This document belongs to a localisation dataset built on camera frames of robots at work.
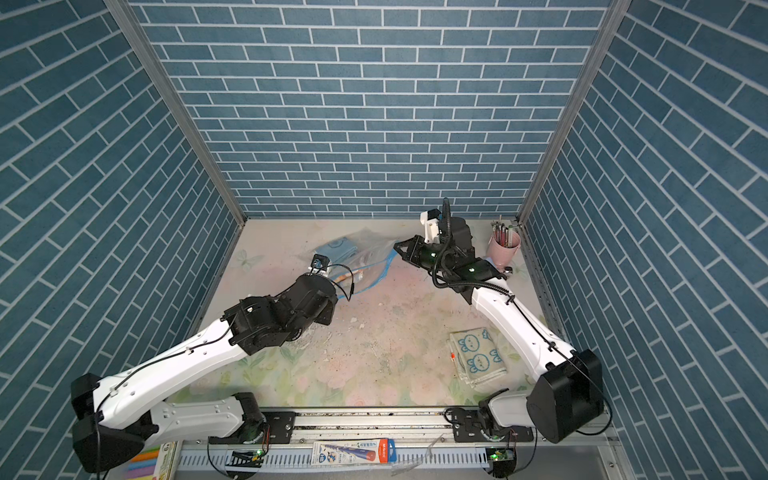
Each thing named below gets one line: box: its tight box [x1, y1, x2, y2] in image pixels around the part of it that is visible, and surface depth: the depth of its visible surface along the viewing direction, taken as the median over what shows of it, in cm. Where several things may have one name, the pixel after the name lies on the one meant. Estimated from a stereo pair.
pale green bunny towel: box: [447, 327, 507, 386], surface depth 86 cm
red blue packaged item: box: [310, 438, 397, 465], surface depth 71 cm
